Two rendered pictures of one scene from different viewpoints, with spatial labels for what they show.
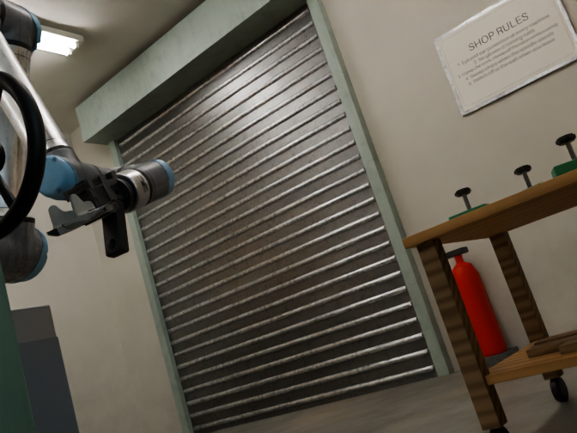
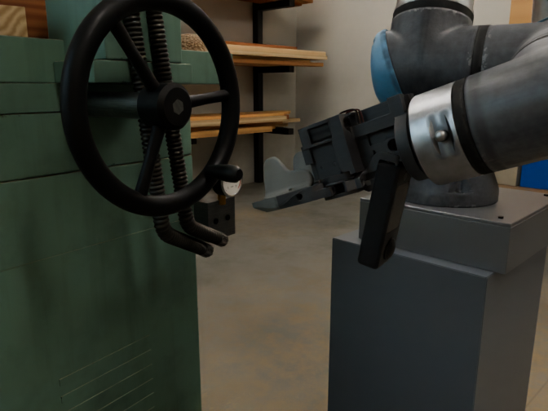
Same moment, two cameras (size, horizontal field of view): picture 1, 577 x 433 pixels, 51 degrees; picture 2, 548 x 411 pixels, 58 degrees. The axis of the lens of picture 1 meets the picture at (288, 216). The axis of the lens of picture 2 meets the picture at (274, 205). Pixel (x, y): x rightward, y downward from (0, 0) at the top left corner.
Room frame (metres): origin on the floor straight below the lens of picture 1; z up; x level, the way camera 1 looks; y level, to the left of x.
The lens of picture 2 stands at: (1.19, -0.18, 0.83)
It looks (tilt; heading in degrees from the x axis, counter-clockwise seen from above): 13 degrees down; 100
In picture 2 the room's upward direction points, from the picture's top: straight up
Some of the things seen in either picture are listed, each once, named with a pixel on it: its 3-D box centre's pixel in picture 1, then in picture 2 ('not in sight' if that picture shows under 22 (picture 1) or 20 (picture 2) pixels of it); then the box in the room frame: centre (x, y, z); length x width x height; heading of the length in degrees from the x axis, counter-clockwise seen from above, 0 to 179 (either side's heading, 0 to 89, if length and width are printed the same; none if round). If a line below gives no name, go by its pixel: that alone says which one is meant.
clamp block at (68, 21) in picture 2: not in sight; (116, 31); (0.83, 0.56, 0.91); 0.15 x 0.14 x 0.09; 64
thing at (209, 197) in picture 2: not in sight; (201, 214); (0.88, 0.78, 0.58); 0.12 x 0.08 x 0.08; 154
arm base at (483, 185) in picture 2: not in sight; (445, 170); (1.35, 0.79, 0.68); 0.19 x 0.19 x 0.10
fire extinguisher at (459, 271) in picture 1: (476, 305); not in sight; (3.19, -0.78, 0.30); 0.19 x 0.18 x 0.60; 145
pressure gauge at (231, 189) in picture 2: not in sight; (225, 184); (0.94, 0.74, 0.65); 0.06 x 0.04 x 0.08; 64
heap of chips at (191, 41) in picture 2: not in sight; (186, 43); (0.84, 0.83, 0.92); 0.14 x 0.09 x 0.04; 154
